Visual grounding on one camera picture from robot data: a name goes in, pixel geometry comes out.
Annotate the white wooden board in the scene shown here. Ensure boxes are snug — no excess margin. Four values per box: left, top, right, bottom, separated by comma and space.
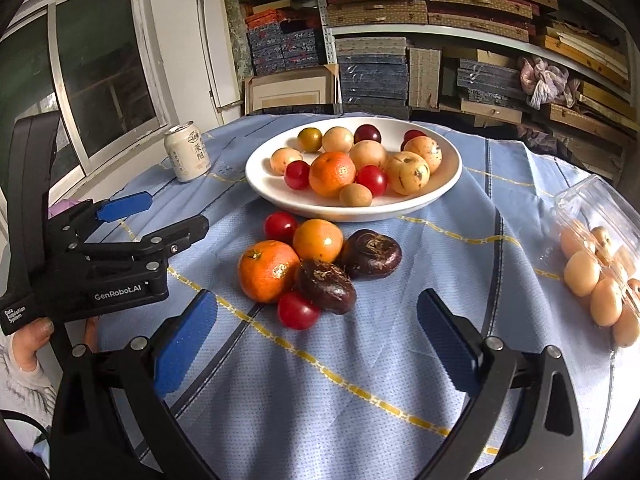
196, 0, 246, 126

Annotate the light blue tablecloth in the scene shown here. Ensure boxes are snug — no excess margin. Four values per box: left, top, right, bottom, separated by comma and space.
50, 112, 640, 480

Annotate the pale orange loquat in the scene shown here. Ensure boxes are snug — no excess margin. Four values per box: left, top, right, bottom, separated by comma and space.
270, 147, 304, 177
321, 126, 355, 154

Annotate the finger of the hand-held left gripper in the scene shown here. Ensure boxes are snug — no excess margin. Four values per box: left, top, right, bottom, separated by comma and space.
50, 191, 153, 241
75, 214, 211, 267

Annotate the dark red plum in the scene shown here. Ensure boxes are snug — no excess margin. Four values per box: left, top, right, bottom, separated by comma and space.
400, 129, 428, 152
353, 124, 383, 145

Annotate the grey cardboard slab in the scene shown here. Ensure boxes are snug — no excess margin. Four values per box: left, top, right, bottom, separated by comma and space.
409, 47, 442, 110

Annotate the group of pale loquats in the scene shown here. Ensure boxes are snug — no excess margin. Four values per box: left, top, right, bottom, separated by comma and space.
559, 220, 640, 348

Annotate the person's left hand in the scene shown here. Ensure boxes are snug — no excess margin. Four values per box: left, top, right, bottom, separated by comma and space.
10, 316, 101, 363

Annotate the spotted orange loquat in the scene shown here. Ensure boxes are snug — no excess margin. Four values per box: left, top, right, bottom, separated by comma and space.
403, 135, 443, 175

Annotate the dark brown water chestnut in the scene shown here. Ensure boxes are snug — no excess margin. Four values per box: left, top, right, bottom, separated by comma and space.
341, 229, 403, 281
294, 259, 358, 316

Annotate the orange tomato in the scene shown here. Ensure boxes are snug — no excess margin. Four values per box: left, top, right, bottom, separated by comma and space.
292, 218, 345, 264

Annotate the stack of blue orange boxes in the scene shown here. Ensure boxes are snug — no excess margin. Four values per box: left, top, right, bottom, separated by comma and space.
245, 7, 326, 76

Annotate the grey framed window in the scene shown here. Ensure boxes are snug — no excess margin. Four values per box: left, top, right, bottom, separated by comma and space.
0, 0, 168, 201

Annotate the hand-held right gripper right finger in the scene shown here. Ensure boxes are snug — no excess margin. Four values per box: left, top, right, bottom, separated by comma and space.
415, 288, 586, 480

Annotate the pale yellow loquat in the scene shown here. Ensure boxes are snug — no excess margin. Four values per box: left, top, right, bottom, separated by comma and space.
348, 140, 388, 171

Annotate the pink cloth bag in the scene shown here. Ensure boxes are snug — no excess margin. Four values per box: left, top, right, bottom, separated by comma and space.
517, 56, 581, 110

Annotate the white beverage can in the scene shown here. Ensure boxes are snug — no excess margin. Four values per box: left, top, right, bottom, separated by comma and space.
164, 121, 213, 183

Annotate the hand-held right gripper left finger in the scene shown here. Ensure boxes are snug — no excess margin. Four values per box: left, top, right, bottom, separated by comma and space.
50, 289, 218, 480

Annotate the yellow tomato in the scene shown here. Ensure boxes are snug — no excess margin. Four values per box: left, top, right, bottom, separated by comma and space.
297, 127, 323, 153

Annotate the stack of woven tan boxes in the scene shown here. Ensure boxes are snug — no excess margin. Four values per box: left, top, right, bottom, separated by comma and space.
325, 0, 560, 43

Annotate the clear plastic clamshell box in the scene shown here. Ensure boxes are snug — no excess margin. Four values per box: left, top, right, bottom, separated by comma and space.
540, 175, 640, 348

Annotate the red cherry tomato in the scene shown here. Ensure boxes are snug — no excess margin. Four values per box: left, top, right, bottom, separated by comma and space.
263, 211, 299, 243
284, 160, 311, 191
277, 290, 322, 331
355, 165, 389, 198

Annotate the purple cloth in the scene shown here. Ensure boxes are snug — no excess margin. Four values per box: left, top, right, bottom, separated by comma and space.
47, 199, 86, 220

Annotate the open cardboard box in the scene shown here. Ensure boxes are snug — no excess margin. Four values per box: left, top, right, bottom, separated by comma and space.
243, 65, 341, 117

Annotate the white metal shelf rack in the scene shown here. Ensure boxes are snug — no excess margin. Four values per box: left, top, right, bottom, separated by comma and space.
310, 0, 640, 126

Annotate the small yellow loquat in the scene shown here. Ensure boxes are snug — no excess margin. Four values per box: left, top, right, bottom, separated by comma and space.
339, 183, 374, 208

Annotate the white plate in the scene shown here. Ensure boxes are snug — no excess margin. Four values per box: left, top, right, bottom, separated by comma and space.
245, 117, 463, 223

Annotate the stack of dark blue boxes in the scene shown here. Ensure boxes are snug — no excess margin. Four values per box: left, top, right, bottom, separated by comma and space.
456, 59, 526, 106
335, 55, 411, 118

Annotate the orange mandarin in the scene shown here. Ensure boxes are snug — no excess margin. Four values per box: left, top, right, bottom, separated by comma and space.
237, 240, 302, 304
308, 151, 357, 199

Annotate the green marble slab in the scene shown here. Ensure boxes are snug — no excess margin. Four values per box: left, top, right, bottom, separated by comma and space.
222, 0, 253, 83

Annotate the person's left forearm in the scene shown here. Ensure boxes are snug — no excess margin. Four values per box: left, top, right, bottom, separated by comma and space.
0, 332, 58, 418

